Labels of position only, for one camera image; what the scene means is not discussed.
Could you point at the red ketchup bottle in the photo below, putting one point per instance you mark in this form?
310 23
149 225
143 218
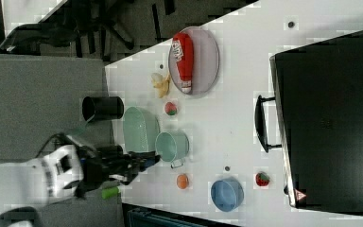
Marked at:
183 52

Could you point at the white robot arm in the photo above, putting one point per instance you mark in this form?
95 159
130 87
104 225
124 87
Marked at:
66 173

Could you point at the black toaster oven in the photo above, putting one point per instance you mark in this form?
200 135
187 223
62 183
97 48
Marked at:
318 93

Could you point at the black cylinder cup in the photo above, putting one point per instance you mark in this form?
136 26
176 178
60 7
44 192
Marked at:
102 108

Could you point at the dark blue storage bin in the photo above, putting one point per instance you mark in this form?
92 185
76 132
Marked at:
139 216

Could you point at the red strawberry toy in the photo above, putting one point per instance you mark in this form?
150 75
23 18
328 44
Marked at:
262 179

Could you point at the mint green colander bowl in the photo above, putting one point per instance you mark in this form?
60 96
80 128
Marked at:
140 129

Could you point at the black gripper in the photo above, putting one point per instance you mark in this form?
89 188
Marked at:
100 165

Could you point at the orange toy fruit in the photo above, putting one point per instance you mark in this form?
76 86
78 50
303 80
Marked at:
182 181

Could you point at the black office chair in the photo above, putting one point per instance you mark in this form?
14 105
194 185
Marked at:
72 20

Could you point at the blue bowl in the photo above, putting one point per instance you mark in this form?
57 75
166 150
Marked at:
227 194

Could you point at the yellow peeled banana toy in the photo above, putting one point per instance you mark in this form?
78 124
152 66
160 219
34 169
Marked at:
160 83

